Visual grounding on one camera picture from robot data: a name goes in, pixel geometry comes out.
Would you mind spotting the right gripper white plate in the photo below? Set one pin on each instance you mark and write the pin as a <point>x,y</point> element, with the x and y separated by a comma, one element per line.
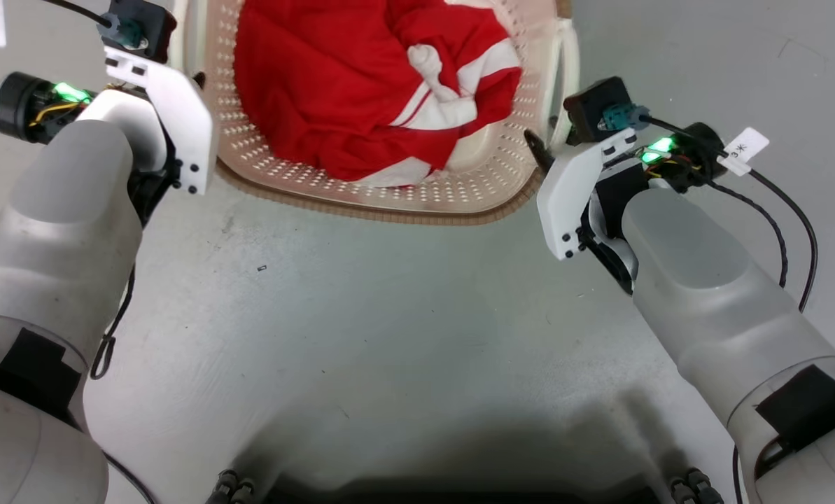
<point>564,196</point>

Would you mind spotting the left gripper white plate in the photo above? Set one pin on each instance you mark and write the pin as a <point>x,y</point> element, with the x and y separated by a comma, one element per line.
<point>179,119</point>

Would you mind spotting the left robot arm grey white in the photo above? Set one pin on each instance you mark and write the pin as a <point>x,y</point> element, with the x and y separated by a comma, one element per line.
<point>53,245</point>

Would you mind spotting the dark robot base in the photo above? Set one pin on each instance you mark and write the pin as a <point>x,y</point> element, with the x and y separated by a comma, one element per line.
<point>459,493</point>

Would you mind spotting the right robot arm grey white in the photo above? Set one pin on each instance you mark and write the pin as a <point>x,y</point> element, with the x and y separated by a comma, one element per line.
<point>711,294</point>

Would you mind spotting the beige perforated plastic laundry basket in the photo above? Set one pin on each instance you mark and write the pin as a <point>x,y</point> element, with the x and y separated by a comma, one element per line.
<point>284,168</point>

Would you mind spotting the red and white garment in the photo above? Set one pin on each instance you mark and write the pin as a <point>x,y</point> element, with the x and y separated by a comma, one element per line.
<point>305,84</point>

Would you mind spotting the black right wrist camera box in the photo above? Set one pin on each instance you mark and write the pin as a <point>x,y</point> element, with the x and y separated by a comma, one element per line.
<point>599,108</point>

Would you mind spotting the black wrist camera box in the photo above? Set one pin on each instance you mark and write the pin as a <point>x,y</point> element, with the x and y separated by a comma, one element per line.
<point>599,108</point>
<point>144,24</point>

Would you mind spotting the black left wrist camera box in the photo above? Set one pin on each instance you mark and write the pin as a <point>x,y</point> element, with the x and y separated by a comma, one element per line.
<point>144,24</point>

